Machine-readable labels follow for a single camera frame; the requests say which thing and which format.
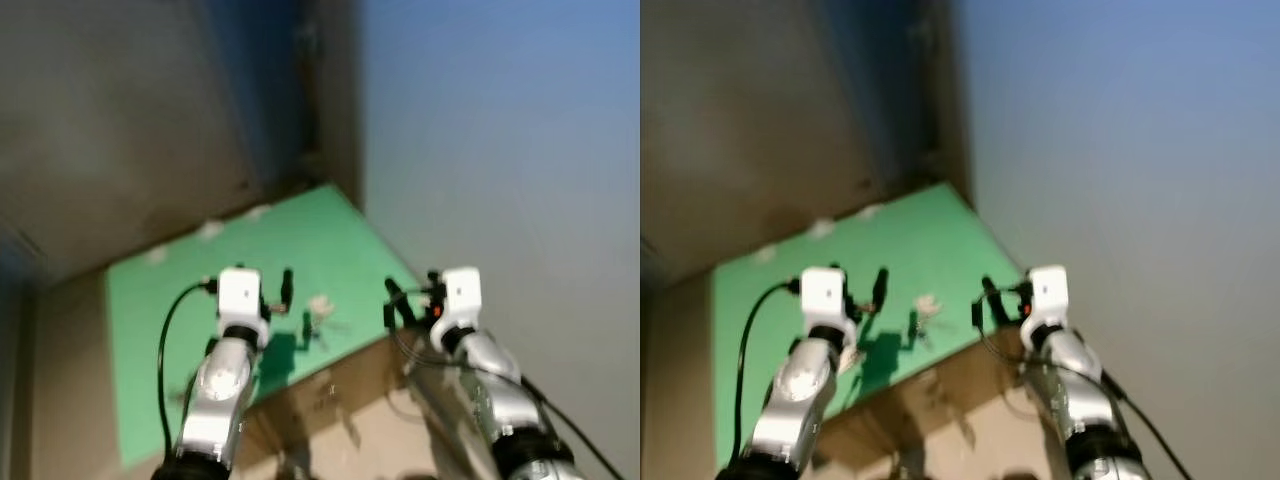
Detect keys with white figure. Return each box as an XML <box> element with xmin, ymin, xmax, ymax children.
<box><xmin>908</xmin><ymin>292</ymin><xmax>949</xmax><ymax>343</ymax></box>
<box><xmin>303</xmin><ymin>293</ymin><xmax>346</xmax><ymax>346</ymax></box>

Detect green cover sheet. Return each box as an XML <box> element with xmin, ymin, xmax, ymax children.
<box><xmin>710</xmin><ymin>182</ymin><xmax>1027</xmax><ymax>471</ymax></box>
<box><xmin>103</xmin><ymin>183</ymin><xmax>423</xmax><ymax>471</ymax></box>

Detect brown cardboard box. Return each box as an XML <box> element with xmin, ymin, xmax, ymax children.
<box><xmin>28</xmin><ymin>268</ymin><xmax>501</xmax><ymax>480</ymax></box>
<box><xmin>645</xmin><ymin>270</ymin><xmax>1079</xmax><ymax>480</ymax></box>

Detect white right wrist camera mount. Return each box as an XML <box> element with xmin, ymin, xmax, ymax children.
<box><xmin>1027</xmin><ymin>264</ymin><xmax>1070</xmax><ymax>343</ymax></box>
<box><xmin>440</xmin><ymin>266</ymin><xmax>484</xmax><ymax>349</ymax></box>

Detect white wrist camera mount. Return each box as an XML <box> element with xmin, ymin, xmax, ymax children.
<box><xmin>800</xmin><ymin>265</ymin><xmax>857</xmax><ymax>346</ymax></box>
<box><xmin>440</xmin><ymin>266</ymin><xmax>484</xmax><ymax>349</ymax></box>
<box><xmin>216</xmin><ymin>266</ymin><xmax>272</xmax><ymax>346</ymax></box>
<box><xmin>1027</xmin><ymin>264</ymin><xmax>1070</xmax><ymax>343</ymax></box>

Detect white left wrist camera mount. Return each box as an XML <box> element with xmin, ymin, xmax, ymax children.
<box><xmin>800</xmin><ymin>265</ymin><xmax>857</xmax><ymax>346</ymax></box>
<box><xmin>216</xmin><ymin>266</ymin><xmax>272</xmax><ymax>346</ymax></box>

